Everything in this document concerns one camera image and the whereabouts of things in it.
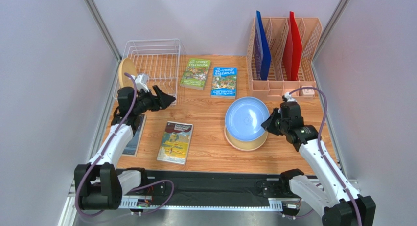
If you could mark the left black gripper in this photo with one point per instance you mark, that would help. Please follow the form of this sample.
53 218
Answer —
162 101

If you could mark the Brideshead Revisited book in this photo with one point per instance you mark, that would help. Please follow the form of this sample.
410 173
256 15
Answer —
175 143

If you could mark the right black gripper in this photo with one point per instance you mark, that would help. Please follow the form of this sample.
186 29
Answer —
275 122

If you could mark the blue plate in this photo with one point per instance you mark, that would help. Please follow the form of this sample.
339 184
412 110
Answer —
244 117

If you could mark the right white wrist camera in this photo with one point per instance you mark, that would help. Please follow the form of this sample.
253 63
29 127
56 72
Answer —
288 98

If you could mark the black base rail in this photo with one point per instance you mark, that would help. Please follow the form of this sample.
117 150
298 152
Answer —
213 189

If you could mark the yellow beige plate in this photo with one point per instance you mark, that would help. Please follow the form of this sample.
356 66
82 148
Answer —
245 146

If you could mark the red folder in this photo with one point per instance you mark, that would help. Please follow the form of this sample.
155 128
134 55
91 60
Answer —
293 49

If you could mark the blue folder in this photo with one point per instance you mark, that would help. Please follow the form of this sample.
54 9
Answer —
261 53

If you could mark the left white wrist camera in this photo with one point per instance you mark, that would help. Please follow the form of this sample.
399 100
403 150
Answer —
141 82

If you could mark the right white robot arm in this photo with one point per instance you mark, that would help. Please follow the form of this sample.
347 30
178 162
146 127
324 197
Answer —
338 203

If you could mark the green treehouse book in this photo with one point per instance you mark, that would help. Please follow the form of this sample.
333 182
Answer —
195 74

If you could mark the tan plate at rack end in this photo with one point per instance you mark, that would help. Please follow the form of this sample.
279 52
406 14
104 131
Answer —
127 73

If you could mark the small pink white box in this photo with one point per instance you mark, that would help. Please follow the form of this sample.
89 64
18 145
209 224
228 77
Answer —
307 91

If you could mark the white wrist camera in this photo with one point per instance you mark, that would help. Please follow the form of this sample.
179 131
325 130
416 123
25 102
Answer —
141 82
288 98

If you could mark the blue treehouse book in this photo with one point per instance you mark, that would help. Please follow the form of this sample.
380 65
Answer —
224 83

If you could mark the Nineteen Eighty-Four book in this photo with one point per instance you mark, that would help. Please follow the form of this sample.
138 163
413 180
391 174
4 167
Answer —
132 146

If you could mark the white wire dish rack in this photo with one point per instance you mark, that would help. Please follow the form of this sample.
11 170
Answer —
159 59

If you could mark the pink plastic file organizer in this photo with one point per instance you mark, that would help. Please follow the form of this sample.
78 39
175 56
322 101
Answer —
277 84

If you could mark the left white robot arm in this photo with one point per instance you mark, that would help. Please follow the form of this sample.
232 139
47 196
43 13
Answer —
98 185

